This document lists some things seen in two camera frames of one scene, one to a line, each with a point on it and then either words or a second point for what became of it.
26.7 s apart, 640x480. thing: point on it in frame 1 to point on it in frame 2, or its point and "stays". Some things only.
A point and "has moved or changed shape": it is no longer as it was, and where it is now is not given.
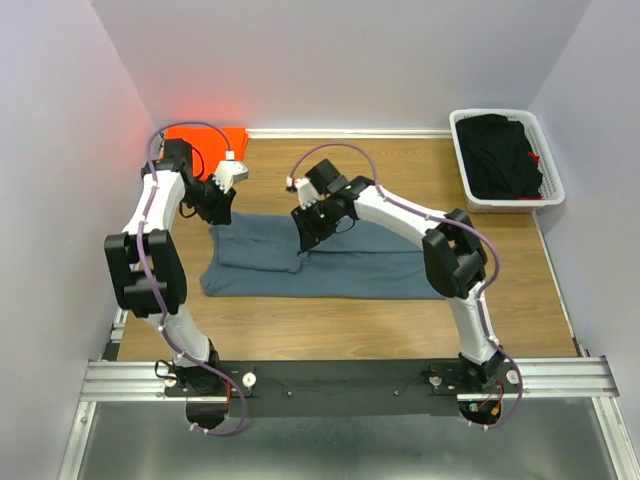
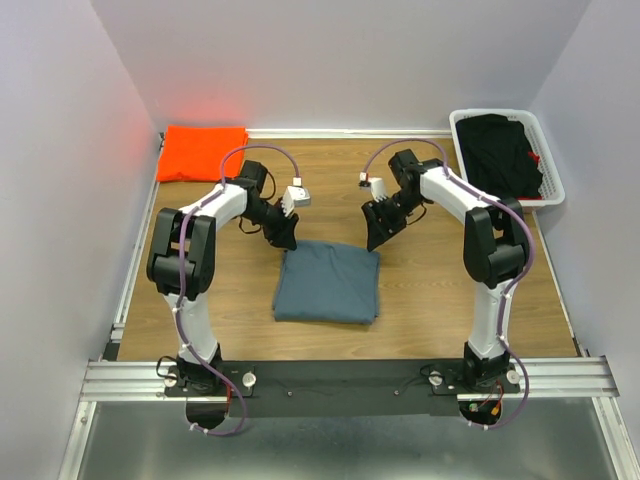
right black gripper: x=307 y=233 to x=378 y=232
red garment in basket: x=537 y=159 stays
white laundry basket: x=553 y=192 stays
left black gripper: x=220 y=212 to x=282 y=233
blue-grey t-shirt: x=260 y=254 has moved or changed shape
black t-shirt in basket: x=495 y=153 stays
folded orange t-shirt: x=209 y=146 stays
